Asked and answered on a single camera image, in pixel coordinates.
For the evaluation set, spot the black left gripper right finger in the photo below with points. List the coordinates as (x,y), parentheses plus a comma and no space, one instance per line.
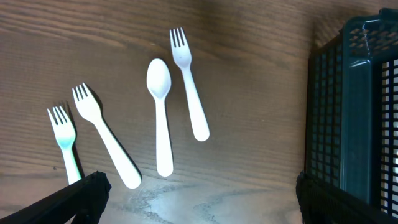
(321,202)

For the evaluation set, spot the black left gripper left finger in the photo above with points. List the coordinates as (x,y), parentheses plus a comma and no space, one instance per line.
(81,202)

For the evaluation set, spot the white plastic spoon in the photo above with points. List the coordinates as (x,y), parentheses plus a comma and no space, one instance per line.
(159,85)

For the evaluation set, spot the white plastic fork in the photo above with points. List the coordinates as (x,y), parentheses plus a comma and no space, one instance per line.
(90,110)
(183,59)
(65,136)

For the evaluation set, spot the dark green plastic basket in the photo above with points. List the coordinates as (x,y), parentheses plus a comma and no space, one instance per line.
(351,121)

